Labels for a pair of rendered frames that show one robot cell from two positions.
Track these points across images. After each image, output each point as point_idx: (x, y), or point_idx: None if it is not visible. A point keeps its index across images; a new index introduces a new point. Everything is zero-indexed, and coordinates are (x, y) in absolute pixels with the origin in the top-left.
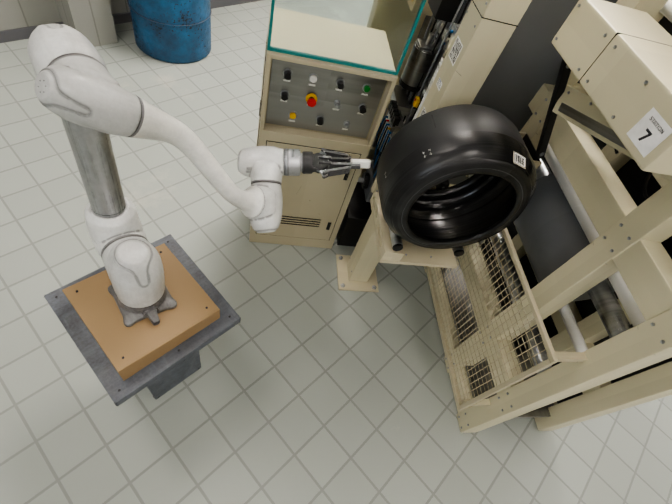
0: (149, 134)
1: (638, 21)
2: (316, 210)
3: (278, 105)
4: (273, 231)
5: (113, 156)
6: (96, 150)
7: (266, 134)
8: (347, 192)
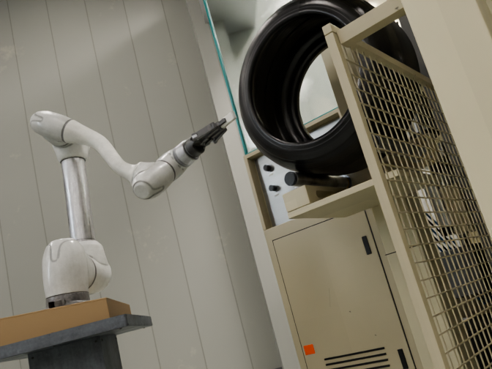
0: (71, 132)
1: None
2: (367, 328)
3: (274, 202)
4: (143, 184)
5: (83, 191)
6: (70, 181)
7: (269, 233)
8: (386, 275)
